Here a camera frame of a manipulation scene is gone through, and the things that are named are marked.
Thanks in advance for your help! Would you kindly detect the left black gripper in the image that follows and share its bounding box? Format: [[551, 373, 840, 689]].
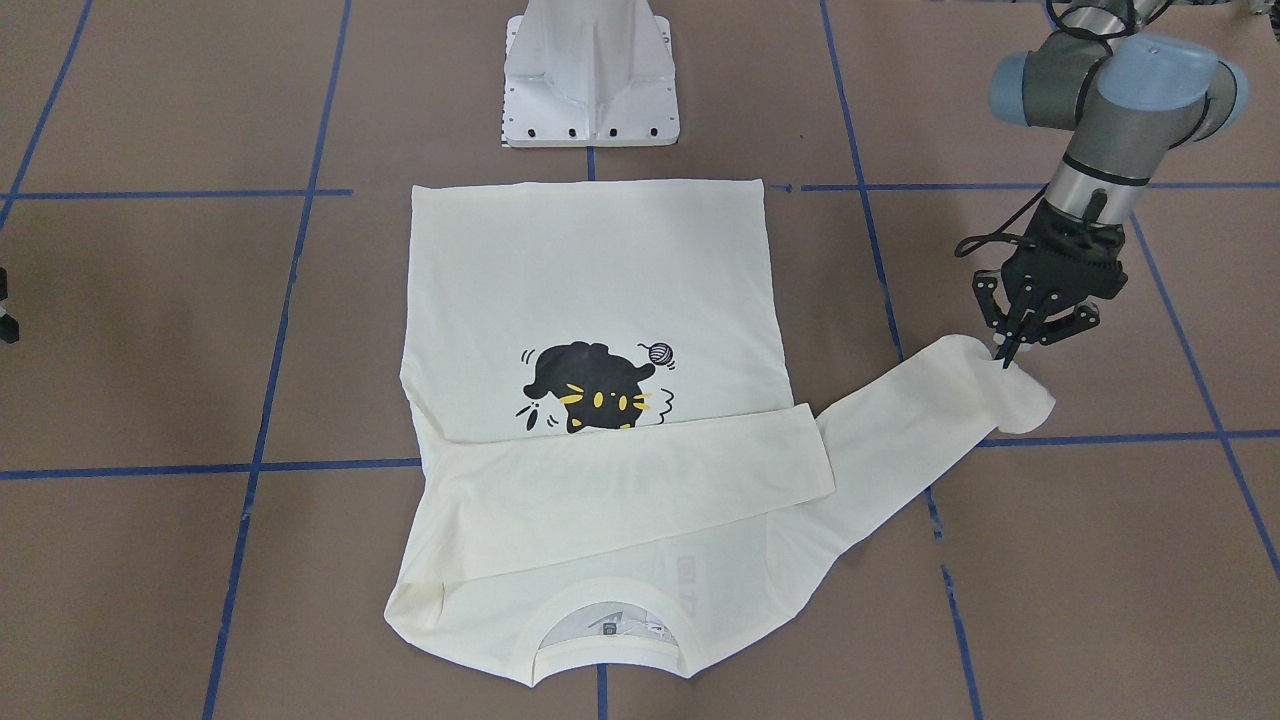
[[972, 200, 1128, 369]]

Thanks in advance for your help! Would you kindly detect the cream long-sleeve cat shirt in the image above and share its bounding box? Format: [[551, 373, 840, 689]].
[[384, 179, 1055, 687]]

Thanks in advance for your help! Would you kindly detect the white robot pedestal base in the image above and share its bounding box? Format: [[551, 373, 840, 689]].
[[500, 1, 681, 149]]

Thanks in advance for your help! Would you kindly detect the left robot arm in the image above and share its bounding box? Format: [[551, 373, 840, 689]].
[[955, 1, 1251, 365]]

